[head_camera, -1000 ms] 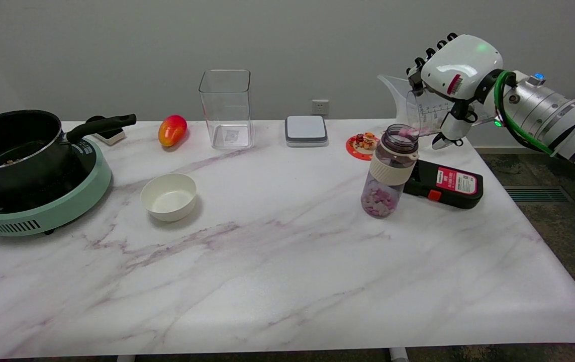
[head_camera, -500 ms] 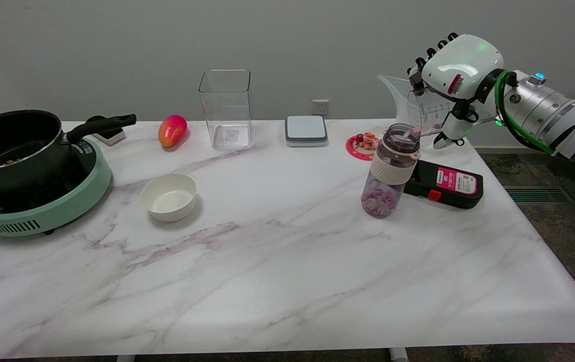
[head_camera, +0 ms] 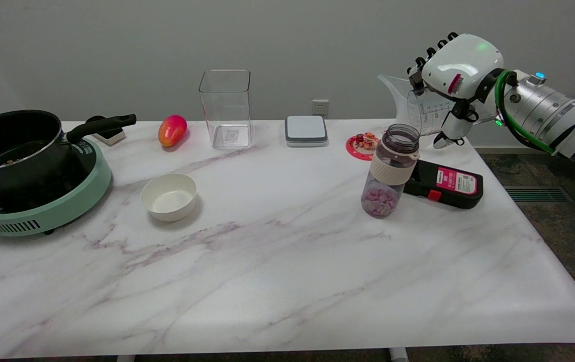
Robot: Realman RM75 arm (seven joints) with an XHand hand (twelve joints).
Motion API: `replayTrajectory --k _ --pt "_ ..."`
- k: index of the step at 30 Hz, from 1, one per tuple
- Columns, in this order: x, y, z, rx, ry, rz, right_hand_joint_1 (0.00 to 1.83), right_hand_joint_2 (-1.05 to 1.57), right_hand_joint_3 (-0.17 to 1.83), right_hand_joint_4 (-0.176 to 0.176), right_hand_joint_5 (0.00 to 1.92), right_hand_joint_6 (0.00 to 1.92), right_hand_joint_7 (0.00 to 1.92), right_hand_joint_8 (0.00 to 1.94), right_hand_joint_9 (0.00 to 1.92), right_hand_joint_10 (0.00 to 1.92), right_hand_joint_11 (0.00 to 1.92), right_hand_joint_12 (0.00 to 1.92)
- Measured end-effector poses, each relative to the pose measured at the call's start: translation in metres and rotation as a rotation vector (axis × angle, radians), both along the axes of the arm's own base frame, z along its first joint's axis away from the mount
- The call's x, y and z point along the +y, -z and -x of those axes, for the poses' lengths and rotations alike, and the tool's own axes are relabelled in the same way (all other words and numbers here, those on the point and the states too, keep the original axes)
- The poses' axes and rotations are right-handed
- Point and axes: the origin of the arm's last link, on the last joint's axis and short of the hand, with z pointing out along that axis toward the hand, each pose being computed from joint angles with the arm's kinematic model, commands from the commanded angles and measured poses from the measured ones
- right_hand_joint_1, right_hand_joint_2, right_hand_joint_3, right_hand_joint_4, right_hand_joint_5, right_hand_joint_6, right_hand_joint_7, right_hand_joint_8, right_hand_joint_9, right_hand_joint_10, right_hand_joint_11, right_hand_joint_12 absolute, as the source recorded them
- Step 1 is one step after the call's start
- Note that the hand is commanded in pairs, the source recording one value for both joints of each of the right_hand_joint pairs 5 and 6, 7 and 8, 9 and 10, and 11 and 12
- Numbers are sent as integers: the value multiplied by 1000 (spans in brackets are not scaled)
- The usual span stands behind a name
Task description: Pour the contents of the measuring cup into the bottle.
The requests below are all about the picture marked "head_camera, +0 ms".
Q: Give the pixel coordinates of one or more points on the small white black object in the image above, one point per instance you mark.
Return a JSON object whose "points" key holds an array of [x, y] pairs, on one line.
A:
{"points": [[111, 137]]}

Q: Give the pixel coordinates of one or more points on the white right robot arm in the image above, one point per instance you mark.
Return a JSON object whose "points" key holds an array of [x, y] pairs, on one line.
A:
{"points": [[544, 108]]}

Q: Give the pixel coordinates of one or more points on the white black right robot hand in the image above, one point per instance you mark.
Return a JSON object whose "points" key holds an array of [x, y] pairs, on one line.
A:
{"points": [[463, 63]]}

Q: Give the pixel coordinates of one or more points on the floor vent grille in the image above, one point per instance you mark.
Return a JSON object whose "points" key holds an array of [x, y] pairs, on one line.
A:
{"points": [[539, 194]]}

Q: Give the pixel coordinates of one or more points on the black device with red label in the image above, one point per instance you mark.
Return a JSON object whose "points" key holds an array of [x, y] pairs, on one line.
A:
{"points": [[456, 181]]}

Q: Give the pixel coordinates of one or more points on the white table leg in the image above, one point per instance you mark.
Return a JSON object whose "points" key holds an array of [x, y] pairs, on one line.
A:
{"points": [[398, 355], [125, 359]]}

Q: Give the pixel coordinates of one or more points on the clear square plastic container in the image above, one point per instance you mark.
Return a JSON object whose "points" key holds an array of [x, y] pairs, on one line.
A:
{"points": [[226, 115]]}

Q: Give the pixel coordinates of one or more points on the small clear measuring cup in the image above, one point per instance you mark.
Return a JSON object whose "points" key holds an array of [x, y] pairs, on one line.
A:
{"points": [[428, 113]]}

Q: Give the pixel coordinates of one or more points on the white ceramic bowl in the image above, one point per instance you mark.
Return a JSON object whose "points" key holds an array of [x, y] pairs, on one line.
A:
{"points": [[168, 198]]}

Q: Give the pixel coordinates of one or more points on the white wall socket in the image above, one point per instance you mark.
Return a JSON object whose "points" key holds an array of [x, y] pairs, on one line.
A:
{"points": [[320, 107]]}

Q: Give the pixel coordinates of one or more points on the pink white candy pieces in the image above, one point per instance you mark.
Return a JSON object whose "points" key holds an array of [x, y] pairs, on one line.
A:
{"points": [[379, 201]]}

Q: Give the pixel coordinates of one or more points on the clear bottle with beige sleeve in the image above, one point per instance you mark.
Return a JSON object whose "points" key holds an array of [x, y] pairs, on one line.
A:
{"points": [[392, 168]]}

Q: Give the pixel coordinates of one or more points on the red yellow mango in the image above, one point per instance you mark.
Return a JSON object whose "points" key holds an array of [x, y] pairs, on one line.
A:
{"points": [[172, 130]]}

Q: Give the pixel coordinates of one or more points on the green induction cooker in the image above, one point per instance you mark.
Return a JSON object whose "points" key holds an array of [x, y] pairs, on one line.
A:
{"points": [[41, 213]]}

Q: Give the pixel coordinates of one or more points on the large translucent measuring jug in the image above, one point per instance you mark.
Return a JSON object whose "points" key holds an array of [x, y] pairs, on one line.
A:
{"points": [[395, 90]]}

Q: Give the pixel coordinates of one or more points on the red round coaster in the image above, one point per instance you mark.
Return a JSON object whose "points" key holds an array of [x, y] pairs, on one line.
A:
{"points": [[354, 150]]}

